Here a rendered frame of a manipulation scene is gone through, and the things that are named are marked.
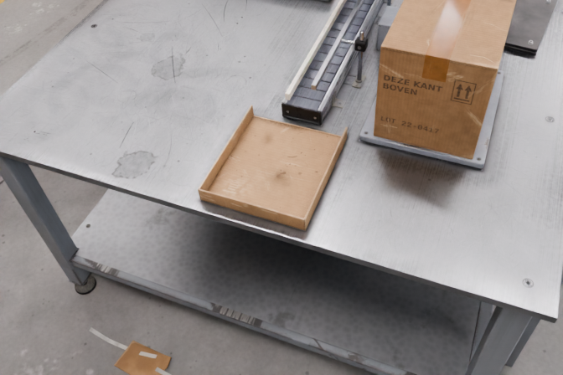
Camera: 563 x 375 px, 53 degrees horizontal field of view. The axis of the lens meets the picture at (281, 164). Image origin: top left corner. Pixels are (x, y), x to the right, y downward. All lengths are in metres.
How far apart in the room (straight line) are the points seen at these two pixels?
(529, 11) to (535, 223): 0.78
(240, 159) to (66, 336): 1.10
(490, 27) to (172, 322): 1.44
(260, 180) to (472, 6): 0.62
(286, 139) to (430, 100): 0.37
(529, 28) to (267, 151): 0.87
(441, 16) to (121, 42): 0.99
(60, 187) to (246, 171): 1.42
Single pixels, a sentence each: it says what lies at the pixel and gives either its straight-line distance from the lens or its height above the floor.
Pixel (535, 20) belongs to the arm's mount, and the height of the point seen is 0.85.
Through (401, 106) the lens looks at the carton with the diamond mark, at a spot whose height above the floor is 0.97.
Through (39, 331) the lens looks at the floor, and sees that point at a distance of 2.28.
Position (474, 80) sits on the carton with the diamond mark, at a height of 1.08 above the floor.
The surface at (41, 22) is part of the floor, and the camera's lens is 3.76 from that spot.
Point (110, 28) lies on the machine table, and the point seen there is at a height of 0.83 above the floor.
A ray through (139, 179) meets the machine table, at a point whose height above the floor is 0.83.
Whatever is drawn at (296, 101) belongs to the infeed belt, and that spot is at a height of 0.88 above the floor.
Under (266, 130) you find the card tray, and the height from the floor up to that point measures 0.83.
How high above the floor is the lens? 1.85
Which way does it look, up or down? 48 degrees down
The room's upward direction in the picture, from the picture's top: 5 degrees counter-clockwise
